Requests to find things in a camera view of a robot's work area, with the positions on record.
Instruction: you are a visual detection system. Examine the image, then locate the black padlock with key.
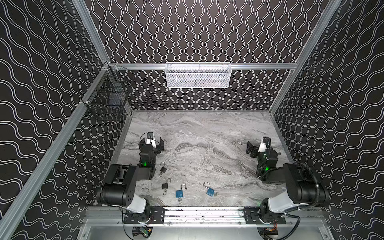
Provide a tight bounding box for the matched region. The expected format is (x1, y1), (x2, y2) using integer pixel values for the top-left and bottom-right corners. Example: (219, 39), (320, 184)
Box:
(162, 178), (172, 196)

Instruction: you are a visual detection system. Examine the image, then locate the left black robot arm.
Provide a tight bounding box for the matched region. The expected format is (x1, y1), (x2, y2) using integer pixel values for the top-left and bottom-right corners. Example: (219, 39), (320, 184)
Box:
(97, 132), (165, 214)

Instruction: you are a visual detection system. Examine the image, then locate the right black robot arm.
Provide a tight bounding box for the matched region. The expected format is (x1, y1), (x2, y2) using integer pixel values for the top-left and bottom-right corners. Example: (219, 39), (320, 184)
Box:
(246, 137), (330, 214)

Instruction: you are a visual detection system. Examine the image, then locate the blue padlock middle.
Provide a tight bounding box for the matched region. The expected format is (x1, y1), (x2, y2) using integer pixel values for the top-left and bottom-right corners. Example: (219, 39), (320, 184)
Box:
(176, 183), (187, 204)

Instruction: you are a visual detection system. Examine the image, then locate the blue padlock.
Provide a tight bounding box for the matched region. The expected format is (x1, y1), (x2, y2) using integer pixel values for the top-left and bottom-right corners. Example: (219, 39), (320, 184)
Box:
(203, 182), (219, 197)
(176, 183), (187, 204)

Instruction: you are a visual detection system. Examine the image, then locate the blue padlock right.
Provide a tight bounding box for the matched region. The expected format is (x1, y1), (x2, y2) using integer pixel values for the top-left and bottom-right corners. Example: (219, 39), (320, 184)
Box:
(203, 182), (219, 197)

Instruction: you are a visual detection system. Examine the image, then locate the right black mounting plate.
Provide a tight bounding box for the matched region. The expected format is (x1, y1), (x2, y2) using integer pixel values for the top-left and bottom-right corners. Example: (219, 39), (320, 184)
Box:
(242, 207), (286, 225)

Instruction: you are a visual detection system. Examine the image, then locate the black mounting plate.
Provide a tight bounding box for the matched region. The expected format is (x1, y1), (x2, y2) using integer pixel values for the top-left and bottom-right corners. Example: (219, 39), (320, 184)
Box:
(123, 207), (166, 225)
(242, 207), (286, 225)

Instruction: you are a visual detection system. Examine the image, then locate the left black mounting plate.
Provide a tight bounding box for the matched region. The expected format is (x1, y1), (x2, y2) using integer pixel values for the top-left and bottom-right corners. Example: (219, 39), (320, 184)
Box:
(123, 207), (166, 225)

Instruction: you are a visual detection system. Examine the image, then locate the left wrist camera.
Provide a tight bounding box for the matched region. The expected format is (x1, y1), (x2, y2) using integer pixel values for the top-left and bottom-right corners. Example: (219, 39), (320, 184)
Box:
(146, 132), (157, 148)

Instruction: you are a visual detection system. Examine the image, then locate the black wire mesh basket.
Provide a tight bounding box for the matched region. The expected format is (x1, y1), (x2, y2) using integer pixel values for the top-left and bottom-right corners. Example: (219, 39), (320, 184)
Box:
(82, 62), (132, 122)

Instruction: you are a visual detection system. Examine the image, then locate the white wire mesh basket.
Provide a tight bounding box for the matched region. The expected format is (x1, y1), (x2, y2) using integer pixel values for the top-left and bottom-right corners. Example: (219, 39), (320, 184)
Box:
(165, 62), (232, 89)

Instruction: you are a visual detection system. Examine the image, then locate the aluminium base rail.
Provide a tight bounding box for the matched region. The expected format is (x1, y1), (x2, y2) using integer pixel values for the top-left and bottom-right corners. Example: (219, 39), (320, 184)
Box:
(83, 207), (326, 228)

